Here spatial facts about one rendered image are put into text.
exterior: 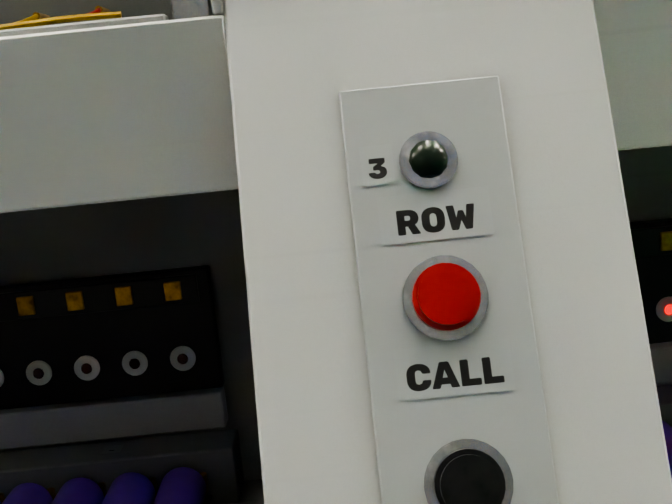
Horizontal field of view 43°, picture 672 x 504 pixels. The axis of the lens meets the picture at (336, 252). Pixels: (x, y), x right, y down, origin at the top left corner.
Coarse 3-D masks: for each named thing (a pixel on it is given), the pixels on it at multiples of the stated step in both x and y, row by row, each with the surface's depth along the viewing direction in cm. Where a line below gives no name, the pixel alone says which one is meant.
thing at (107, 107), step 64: (0, 0) 29; (64, 0) 29; (128, 0) 29; (192, 0) 27; (0, 64) 22; (64, 64) 22; (128, 64) 22; (192, 64) 22; (0, 128) 22; (64, 128) 22; (128, 128) 23; (192, 128) 23; (0, 192) 23; (64, 192) 23; (128, 192) 23; (192, 192) 23
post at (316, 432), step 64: (256, 0) 22; (320, 0) 22; (384, 0) 22; (448, 0) 22; (512, 0) 22; (576, 0) 22; (256, 64) 22; (320, 64) 22; (384, 64) 22; (448, 64) 22; (512, 64) 22; (576, 64) 22; (256, 128) 21; (320, 128) 21; (512, 128) 21; (576, 128) 21; (256, 192) 21; (320, 192) 21; (576, 192) 21; (256, 256) 21; (320, 256) 21; (576, 256) 21; (256, 320) 21; (320, 320) 21; (576, 320) 20; (640, 320) 20; (256, 384) 20; (320, 384) 20; (576, 384) 20; (640, 384) 20; (320, 448) 20; (576, 448) 20; (640, 448) 20
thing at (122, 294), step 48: (0, 288) 36; (48, 288) 36; (96, 288) 36; (144, 288) 36; (192, 288) 36; (0, 336) 36; (48, 336) 36; (96, 336) 37; (144, 336) 37; (192, 336) 37; (48, 384) 37; (96, 384) 37; (144, 384) 37; (192, 384) 37
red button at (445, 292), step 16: (432, 272) 20; (448, 272) 20; (464, 272) 20; (416, 288) 20; (432, 288) 20; (448, 288) 20; (464, 288) 20; (416, 304) 20; (432, 304) 20; (448, 304) 20; (464, 304) 20; (432, 320) 20; (448, 320) 20; (464, 320) 20
